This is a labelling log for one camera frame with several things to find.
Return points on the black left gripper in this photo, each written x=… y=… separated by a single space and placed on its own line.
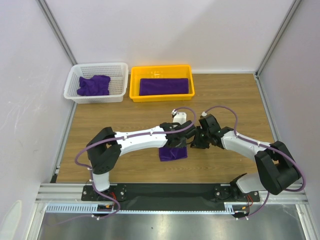
x=182 y=144

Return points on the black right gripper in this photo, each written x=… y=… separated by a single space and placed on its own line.
x=204 y=137

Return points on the purple towel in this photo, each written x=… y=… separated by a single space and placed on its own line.
x=167 y=154
x=98 y=85
x=163 y=86

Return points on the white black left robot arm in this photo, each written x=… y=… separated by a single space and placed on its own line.
x=110 y=145

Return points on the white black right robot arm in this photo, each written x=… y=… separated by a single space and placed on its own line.
x=276 y=169

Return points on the yellow plastic tray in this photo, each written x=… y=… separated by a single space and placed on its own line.
x=160 y=72

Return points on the white perforated plastic basket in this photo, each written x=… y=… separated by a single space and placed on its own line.
x=117 y=71

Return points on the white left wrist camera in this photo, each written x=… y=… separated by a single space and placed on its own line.
x=178 y=117

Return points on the white slotted cable duct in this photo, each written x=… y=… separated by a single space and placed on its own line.
x=95 y=208

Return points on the aluminium frame rail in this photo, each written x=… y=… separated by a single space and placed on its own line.
x=72 y=192

